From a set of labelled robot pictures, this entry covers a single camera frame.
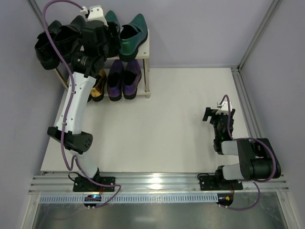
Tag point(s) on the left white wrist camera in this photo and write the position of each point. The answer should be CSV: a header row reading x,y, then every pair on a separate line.
x,y
94,13

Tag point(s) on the black loafer shoe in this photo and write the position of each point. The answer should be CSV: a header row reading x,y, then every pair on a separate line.
x,y
44,50
68,40

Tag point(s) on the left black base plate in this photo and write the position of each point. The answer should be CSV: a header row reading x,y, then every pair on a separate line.
x,y
107,183

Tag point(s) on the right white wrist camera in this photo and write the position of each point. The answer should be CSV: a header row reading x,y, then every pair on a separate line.
x,y
223,108

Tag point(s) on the aluminium mounting rail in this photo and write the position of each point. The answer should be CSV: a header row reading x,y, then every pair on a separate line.
x,y
59,183

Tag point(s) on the white two-tier shoe shelf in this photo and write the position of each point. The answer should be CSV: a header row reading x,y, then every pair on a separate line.
x,y
142,57

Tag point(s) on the right aluminium frame post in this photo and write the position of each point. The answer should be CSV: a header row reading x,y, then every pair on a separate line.
x,y
271,11

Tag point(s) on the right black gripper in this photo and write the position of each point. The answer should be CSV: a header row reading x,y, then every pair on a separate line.
x,y
217,116

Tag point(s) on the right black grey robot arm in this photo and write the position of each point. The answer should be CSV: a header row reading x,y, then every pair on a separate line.
x,y
256,158

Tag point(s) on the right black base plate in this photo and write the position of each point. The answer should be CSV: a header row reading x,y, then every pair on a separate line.
x,y
212,182

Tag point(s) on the purple loafer shoe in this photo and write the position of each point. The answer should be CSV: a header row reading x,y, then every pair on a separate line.
x,y
131,77
114,81

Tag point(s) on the grey slotted cable duct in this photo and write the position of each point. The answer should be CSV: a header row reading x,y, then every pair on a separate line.
x,y
129,198

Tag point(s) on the gold loafer shoe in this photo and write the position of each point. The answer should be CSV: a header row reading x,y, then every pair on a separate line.
x,y
98,90

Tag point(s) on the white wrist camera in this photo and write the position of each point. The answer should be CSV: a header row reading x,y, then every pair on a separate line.
x,y
223,108
94,13

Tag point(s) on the green loafer shoe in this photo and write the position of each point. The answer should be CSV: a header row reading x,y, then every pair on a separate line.
x,y
111,16
131,37

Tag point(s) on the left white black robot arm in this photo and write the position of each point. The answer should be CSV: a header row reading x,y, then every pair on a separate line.
x,y
74,142

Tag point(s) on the left aluminium frame post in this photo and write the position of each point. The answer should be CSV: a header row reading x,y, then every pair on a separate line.
x,y
36,11

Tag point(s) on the right aluminium side rail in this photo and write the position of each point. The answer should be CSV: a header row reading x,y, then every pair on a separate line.
x,y
246,106

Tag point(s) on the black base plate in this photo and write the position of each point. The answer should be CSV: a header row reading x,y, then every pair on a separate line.
x,y
107,183
212,182

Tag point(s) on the aluminium frame post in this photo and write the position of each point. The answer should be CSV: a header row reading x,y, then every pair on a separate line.
x,y
271,11
36,11

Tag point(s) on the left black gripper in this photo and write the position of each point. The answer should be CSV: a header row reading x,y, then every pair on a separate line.
x,y
96,26

